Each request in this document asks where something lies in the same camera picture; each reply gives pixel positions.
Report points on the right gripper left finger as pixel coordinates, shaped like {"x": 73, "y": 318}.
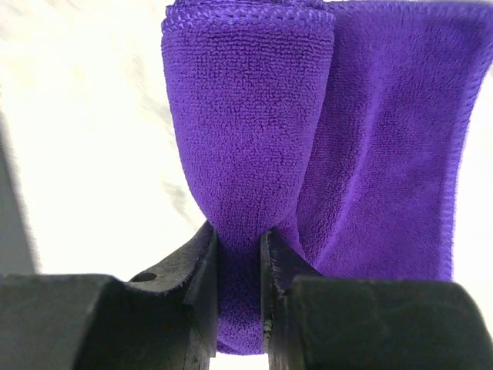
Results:
{"x": 165, "y": 317}

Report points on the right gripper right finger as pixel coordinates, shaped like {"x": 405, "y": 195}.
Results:
{"x": 315, "y": 322}

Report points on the purple towel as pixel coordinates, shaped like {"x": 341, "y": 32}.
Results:
{"x": 341, "y": 124}

